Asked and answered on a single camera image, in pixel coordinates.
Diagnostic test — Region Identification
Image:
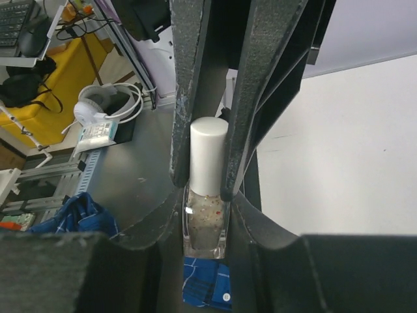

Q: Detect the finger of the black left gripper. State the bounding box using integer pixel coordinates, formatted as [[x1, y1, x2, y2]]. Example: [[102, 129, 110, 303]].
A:
[[221, 1, 336, 201], [169, 1, 212, 188]]

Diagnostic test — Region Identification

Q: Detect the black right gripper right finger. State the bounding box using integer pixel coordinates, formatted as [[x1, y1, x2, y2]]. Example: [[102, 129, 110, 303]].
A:
[[227, 194, 416, 312]]

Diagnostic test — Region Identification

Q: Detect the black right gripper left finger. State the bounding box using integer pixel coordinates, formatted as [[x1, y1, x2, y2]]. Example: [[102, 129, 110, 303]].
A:
[[1, 189, 183, 312]]

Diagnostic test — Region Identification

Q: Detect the clear glitter nail polish bottle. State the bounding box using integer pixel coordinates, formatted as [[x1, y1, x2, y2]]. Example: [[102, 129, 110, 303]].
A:
[[182, 186, 230, 260]]

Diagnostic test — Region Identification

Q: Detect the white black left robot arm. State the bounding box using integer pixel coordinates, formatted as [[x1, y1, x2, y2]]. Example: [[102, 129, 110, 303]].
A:
[[113, 0, 335, 201]]

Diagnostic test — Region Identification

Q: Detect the blue plaid sleeve forearm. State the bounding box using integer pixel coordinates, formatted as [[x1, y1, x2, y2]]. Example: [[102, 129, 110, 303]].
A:
[[28, 192, 232, 311]]

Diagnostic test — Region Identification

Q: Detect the aluminium base extrusion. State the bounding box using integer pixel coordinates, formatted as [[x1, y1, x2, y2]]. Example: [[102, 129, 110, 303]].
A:
[[1, 151, 92, 217]]

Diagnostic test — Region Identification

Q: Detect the white over-ear headphones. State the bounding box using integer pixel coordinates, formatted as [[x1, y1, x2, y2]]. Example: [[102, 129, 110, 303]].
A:
[[61, 83, 144, 134]]

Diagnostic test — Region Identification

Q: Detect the shiny metal front plate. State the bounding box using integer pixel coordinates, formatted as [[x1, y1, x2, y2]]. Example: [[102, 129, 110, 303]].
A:
[[87, 105, 173, 230]]

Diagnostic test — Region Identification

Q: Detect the white tissue packet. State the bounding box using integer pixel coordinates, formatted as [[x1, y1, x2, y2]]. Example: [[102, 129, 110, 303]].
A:
[[74, 121, 118, 156]]

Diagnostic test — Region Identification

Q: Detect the yellow box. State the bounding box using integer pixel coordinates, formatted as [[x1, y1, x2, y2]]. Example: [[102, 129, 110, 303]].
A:
[[1, 34, 113, 148]]

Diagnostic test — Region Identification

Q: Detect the black keyboard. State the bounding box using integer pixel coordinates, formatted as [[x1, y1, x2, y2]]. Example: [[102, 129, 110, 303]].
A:
[[1, 1, 36, 48]]

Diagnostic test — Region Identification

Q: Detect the black bag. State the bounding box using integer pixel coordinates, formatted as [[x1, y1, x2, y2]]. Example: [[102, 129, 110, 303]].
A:
[[1, 56, 63, 113]]

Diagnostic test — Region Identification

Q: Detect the left white slotted cable duct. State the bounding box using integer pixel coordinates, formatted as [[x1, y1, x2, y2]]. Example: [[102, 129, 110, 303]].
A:
[[75, 149, 100, 195]]

